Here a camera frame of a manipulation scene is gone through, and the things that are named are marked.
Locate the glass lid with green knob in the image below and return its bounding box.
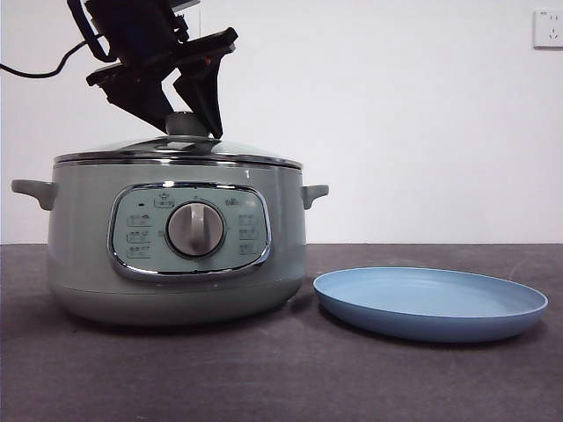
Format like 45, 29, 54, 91
53, 112, 303, 166

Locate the pale green electric steamer pot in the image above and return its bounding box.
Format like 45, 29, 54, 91
11, 161, 330, 326

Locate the blue round plate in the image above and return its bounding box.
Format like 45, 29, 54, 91
312, 266, 550, 343

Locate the white wall socket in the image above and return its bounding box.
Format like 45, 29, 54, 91
532, 9, 563, 50
178, 7, 202, 47

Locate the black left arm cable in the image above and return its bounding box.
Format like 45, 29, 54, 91
0, 37, 113, 80

